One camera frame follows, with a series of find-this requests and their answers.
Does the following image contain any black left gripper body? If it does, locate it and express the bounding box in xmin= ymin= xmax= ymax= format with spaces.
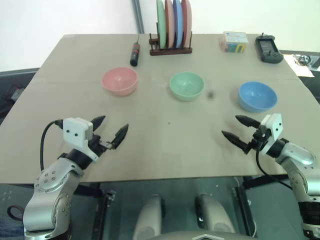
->
xmin=87 ymin=133 xmax=113 ymax=157

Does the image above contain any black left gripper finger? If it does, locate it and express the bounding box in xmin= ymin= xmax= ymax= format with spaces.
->
xmin=110 ymin=123 xmax=130 ymax=151
xmin=90 ymin=115 xmax=107 ymax=132

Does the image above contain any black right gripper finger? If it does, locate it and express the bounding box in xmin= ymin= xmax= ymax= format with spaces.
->
xmin=221 ymin=130 xmax=250 ymax=152
xmin=235 ymin=114 xmax=262 ymax=131

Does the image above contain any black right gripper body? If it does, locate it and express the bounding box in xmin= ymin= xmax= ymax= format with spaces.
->
xmin=244 ymin=125 xmax=271 ymax=154

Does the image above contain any blue bowl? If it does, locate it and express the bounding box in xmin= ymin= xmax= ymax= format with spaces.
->
xmin=237 ymin=81 xmax=278 ymax=113

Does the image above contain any pink bowl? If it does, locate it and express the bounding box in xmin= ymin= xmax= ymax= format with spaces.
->
xmin=101 ymin=66 xmax=139 ymax=97

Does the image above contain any green bowl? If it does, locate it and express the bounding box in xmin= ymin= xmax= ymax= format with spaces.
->
xmin=169 ymin=72 xmax=205 ymax=102

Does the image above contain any white paper sheet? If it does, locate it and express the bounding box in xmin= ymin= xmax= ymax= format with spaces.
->
xmin=282 ymin=53 xmax=315 ymax=78

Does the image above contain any black handheld remote controller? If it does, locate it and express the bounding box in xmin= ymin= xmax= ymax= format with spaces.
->
xmin=255 ymin=32 xmax=284 ymax=64

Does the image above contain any black and red screwdriver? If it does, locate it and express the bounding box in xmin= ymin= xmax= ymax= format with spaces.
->
xmin=129 ymin=34 xmax=141 ymax=67

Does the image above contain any silver right robot leg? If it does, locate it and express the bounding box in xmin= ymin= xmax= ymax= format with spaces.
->
xmin=194 ymin=192 xmax=236 ymax=235

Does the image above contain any silver robot leg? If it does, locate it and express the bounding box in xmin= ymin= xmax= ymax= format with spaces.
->
xmin=194 ymin=192 xmax=236 ymax=235
xmin=132 ymin=194 xmax=166 ymax=240

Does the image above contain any clear box of coloured items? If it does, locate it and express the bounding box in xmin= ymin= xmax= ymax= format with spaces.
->
xmin=219 ymin=31 xmax=250 ymax=54

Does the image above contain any round metal object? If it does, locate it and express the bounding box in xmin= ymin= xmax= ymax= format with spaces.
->
xmin=297 ymin=54 xmax=312 ymax=66

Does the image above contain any silver left robot leg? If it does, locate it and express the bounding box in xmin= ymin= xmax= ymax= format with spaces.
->
xmin=132 ymin=194 xmax=166 ymax=240

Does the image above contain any dark wooden plate rack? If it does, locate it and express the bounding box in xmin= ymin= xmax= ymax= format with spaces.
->
xmin=148 ymin=21 xmax=193 ymax=56

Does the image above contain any grey vertical pole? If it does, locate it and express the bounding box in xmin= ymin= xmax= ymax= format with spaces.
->
xmin=131 ymin=0 xmax=145 ymax=35

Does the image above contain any dark red plate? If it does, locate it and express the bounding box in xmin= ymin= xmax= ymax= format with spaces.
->
xmin=181 ymin=0 xmax=193 ymax=48

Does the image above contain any green plate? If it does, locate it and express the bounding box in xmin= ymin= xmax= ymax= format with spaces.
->
xmin=155 ymin=0 xmax=167 ymax=50

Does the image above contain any blue plate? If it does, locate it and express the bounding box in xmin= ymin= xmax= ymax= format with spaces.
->
xmin=172 ymin=0 xmax=184 ymax=49

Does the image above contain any pink plate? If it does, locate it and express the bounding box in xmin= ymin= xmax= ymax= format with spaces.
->
xmin=164 ymin=0 xmax=175 ymax=49

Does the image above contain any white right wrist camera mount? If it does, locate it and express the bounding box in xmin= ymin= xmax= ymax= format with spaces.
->
xmin=259 ymin=113 xmax=284 ymax=155

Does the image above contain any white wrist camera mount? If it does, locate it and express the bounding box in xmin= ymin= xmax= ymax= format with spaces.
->
xmin=62 ymin=117 xmax=99 ymax=161
xmin=259 ymin=113 xmax=284 ymax=155

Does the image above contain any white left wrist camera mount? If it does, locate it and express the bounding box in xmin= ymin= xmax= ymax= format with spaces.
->
xmin=62 ymin=117 xmax=99 ymax=161

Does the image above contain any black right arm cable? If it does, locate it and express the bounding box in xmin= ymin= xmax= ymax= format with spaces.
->
xmin=255 ymin=147 xmax=293 ymax=189

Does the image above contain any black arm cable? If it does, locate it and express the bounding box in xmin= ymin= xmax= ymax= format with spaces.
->
xmin=255 ymin=147 xmax=293 ymax=189
xmin=39 ymin=119 xmax=65 ymax=172

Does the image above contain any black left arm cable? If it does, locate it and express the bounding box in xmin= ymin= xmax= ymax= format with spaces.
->
xmin=39 ymin=119 xmax=65 ymax=172

